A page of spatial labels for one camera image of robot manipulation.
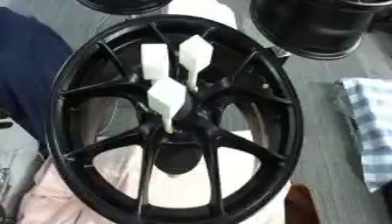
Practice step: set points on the white pin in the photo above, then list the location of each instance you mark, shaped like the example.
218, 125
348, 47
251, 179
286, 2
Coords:
166, 97
196, 55
154, 61

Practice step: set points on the black spoked wheel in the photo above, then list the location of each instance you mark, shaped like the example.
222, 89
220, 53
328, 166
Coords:
240, 96

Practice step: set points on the blue white checked cloth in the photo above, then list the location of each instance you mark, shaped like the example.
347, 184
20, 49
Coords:
370, 128

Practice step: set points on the brown wooden chair back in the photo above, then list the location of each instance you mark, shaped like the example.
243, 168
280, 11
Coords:
301, 205

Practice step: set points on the person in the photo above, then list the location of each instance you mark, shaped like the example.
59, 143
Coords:
30, 78

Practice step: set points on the black round wheel rim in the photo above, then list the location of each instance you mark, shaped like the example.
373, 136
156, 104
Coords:
125, 5
311, 26

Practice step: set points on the pale pink cloth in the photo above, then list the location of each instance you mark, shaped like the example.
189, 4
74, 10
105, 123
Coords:
173, 189

